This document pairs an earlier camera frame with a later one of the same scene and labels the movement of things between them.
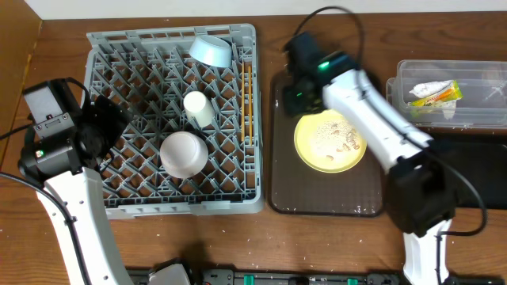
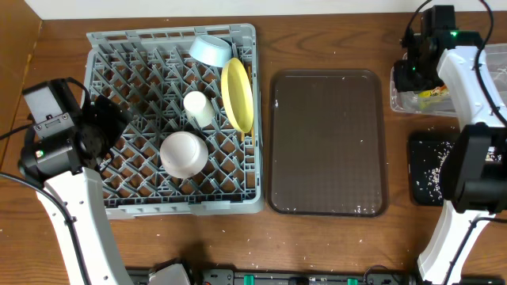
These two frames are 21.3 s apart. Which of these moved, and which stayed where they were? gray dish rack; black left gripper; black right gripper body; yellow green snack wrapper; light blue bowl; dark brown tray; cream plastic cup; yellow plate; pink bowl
Moved: black right gripper body; yellow green snack wrapper; yellow plate
Stayed: cream plastic cup; dark brown tray; pink bowl; black left gripper; light blue bowl; gray dish rack
